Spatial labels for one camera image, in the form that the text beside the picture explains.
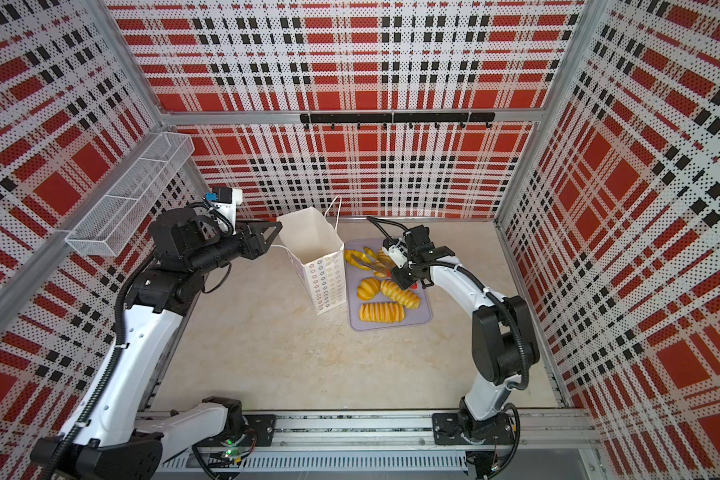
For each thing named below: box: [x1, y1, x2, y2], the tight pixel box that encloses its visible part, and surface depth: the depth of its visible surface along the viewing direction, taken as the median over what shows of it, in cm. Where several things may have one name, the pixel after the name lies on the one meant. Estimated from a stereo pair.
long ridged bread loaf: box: [380, 280, 421, 309], surface depth 96 cm
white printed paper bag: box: [272, 195, 347, 315], surface depth 86 cm
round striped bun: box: [356, 277, 381, 301], surface depth 99 cm
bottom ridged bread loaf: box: [359, 302, 405, 324], surface depth 93 cm
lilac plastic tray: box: [344, 237, 432, 331], surface depth 96 cm
